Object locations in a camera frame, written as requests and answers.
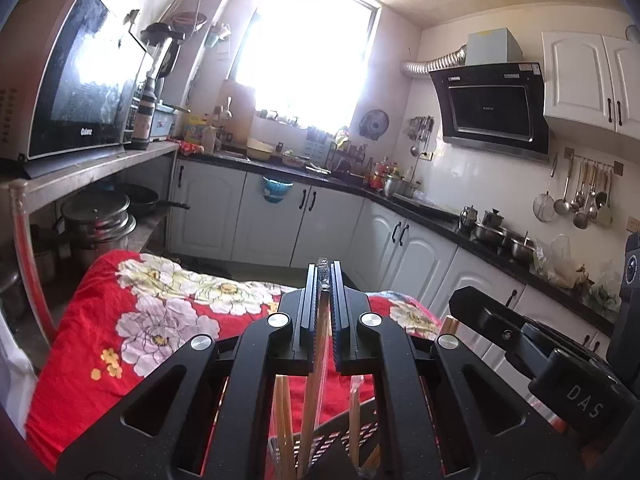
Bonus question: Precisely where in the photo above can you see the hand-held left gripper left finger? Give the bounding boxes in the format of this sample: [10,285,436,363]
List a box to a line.
[55,260,321,480]

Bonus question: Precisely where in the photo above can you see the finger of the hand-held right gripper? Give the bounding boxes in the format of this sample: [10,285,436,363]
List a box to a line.
[448,286,551,376]

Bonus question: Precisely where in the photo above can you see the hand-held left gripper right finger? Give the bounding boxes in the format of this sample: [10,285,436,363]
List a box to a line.
[330,260,596,480]

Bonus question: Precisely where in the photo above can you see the wooden chopstick pair packet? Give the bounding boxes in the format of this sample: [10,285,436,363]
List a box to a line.
[297,256,333,480]

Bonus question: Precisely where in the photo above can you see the black plastic utensil basket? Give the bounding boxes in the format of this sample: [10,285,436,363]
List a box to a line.
[267,395,381,480]

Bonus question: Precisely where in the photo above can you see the pile of chopsticks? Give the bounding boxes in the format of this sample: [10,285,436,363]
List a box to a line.
[270,316,458,480]

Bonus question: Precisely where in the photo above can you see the row of hanging kitchen utensils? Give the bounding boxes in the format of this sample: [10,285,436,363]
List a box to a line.
[532,147,624,231]

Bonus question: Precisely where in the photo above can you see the steel bowl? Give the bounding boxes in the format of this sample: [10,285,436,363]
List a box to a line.
[507,234,536,264]
[472,222,509,247]

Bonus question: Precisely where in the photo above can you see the clear plastic bags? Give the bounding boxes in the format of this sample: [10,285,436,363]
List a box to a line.
[532,235,622,312]

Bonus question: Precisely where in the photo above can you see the black kitchen countertop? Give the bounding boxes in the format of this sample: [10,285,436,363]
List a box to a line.
[180,147,616,337]

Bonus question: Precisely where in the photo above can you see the blue plastic basin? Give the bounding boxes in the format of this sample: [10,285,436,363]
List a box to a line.
[261,176,295,205]

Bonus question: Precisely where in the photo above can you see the white lower cabinets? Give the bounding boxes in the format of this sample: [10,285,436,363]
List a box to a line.
[167,157,616,376]

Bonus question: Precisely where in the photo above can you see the white cabinets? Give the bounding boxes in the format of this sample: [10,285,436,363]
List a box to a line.
[541,32,640,139]
[167,157,616,376]

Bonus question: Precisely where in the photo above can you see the steel cooking pot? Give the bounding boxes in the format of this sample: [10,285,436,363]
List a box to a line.
[385,175,421,199]

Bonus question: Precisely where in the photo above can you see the cluster of condiment bottles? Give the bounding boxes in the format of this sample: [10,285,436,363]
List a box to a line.
[325,130,401,187]

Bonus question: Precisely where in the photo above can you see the black frying pan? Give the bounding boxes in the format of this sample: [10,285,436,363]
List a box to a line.
[112,183,191,219]

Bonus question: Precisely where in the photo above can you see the small round fan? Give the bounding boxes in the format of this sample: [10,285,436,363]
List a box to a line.
[360,109,391,140]

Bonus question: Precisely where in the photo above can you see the wooden cutting board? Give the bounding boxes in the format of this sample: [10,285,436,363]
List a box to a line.
[220,80,256,146]

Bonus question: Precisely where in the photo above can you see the black range hood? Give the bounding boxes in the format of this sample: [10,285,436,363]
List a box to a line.
[429,30,551,163]

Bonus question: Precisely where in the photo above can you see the stacked steel pots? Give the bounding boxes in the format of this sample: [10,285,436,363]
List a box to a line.
[55,192,137,266]

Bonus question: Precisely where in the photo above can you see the red floral tablecloth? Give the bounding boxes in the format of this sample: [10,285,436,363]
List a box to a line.
[25,250,451,476]

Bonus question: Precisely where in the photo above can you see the light blue box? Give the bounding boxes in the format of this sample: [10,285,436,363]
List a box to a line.
[150,104,176,142]

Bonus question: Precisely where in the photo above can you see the dark glass bottle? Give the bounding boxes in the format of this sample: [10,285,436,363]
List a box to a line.
[131,75,159,151]

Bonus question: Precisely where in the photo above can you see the metal shelf table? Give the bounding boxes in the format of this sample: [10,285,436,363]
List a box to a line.
[0,140,181,351]

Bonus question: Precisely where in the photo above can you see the white upper cabinets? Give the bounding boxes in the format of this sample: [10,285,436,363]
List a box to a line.
[541,32,640,139]

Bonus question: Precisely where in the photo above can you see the kitchen window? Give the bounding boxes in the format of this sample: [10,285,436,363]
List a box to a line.
[232,0,381,134]

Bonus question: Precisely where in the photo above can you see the black blender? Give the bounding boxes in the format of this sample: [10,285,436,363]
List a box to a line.
[140,22,186,111]

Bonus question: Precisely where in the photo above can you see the microwave oven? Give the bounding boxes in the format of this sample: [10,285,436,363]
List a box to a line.
[0,0,149,179]

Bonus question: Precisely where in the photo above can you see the small wall utensil rack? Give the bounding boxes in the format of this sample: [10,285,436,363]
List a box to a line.
[407,116,435,157]

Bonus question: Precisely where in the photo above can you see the silver exhaust duct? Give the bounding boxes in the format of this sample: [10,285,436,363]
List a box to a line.
[400,45,468,79]

